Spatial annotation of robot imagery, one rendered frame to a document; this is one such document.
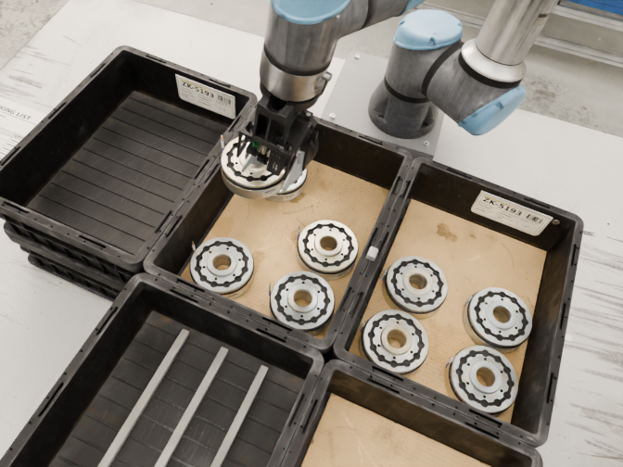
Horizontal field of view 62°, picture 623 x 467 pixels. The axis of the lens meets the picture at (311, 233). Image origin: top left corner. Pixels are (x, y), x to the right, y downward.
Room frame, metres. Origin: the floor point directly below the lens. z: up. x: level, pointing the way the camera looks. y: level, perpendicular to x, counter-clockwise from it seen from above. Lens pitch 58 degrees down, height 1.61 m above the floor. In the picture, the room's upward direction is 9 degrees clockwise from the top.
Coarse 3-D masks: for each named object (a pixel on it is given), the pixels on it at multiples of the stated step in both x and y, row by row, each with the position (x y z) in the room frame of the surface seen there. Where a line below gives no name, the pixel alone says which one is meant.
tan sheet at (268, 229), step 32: (320, 192) 0.59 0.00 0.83; (352, 192) 0.60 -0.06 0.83; (384, 192) 0.61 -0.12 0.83; (224, 224) 0.49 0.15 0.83; (256, 224) 0.50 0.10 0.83; (288, 224) 0.51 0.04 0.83; (352, 224) 0.53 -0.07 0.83; (256, 256) 0.43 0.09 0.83; (288, 256) 0.44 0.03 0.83; (256, 288) 0.37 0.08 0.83
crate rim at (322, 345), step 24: (384, 144) 0.64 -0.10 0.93; (216, 168) 0.54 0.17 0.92; (408, 168) 0.59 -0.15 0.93; (384, 216) 0.49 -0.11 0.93; (168, 240) 0.38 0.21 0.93; (144, 264) 0.34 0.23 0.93; (360, 264) 0.39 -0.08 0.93; (192, 288) 0.31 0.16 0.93; (240, 312) 0.28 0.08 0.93; (336, 312) 0.31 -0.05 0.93; (312, 336) 0.27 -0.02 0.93; (336, 336) 0.27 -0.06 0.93
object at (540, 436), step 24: (432, 168) 0.60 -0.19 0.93; (408, 192) 0.54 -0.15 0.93; (504, 192) 0.57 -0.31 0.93; (576, 216) 0.55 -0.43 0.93; (384, 240) 0.45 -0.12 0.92; (576, 240) 0.50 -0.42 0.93; (576, 264) 0.45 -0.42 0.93; (360, 288) 0.35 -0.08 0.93; (360, 360) 0.24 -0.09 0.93; (552, 360) 0.28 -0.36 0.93; (408, 384) 0.22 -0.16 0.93; (552, 384) 0.25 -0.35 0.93; (456, 408) 0.20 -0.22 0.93; (552, 408) 0.22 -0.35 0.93; (504, 432) 0.18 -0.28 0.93; (528, 432) 0.18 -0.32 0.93
